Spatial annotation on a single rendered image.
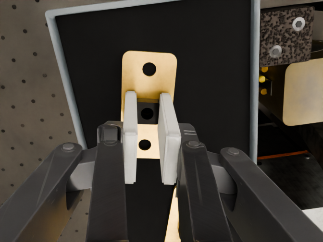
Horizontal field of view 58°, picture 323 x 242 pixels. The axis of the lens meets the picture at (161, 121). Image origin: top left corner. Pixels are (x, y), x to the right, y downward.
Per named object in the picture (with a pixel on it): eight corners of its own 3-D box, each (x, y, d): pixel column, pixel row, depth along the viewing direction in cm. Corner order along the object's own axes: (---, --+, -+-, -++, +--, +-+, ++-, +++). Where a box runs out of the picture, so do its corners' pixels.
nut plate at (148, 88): (167, 157, 24) (168, 164, 23) (120, 155, 23) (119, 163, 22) (177, 53, 20) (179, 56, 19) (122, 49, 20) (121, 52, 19)
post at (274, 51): (212, 23, 64) (311, 61, 28) (190, 26, 64) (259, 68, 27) (211, -1, 62) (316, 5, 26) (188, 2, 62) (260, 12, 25)
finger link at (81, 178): (120, 193, 14) (54, 192, 13) (124, 142, 18) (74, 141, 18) (121, 165, 13) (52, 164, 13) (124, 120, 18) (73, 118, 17)
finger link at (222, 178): (183, 166, 13) (247, 169, 13) (173, 122, 18) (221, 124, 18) (180, 193, 14) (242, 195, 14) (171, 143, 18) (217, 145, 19)
